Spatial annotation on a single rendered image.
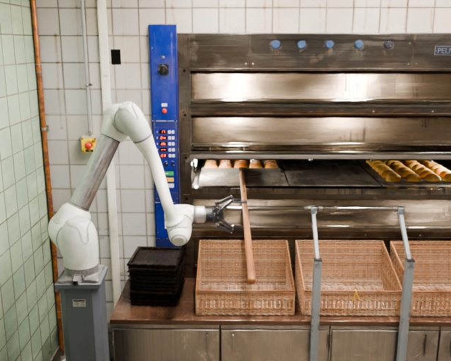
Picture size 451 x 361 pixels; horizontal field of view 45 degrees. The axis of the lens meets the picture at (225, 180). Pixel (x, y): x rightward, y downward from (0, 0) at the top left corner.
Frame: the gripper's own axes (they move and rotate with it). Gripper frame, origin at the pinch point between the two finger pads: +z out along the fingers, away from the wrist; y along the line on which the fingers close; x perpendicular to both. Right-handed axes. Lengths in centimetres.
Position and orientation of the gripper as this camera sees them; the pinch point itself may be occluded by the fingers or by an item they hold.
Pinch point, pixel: (245, 214)
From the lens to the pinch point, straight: 281.8
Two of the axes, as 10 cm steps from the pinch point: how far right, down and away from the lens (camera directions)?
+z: 10.0, 0.0, -0.1
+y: 0.0, 9.7, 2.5
